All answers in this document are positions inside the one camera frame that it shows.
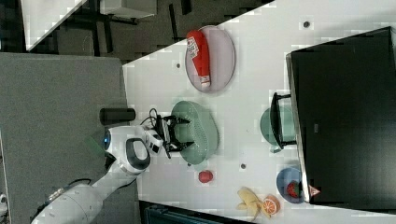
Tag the black cylinder holder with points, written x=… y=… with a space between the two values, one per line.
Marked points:
x=109 y=116

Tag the blue cup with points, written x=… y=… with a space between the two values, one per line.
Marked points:
x=284 y=177

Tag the peeled banana toy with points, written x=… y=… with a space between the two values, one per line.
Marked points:
x=249 y=202

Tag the red ketchup bottle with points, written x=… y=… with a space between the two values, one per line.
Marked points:
x=197 y=48

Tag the green spatula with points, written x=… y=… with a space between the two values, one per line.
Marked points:
x=96 y=144

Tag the green oval strainer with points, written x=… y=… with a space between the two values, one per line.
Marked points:
x=201 y=130

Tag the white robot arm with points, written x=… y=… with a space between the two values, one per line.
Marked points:
x=130 y=147

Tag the red strawberry toy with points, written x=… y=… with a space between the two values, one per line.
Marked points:
x=293 y=189

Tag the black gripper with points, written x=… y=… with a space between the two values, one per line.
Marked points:
x=165 y=127

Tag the green mug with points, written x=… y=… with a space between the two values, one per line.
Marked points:
x=286 y=127

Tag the black toaster oven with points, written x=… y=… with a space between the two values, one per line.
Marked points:
x=343 y=102

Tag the red round fruit toy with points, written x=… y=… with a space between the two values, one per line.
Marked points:
x=205 y=176

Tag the orange slice toy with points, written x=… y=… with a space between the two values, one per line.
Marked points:
x=270 y=205

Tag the grey round plate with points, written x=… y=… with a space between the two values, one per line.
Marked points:
x=221 y=57

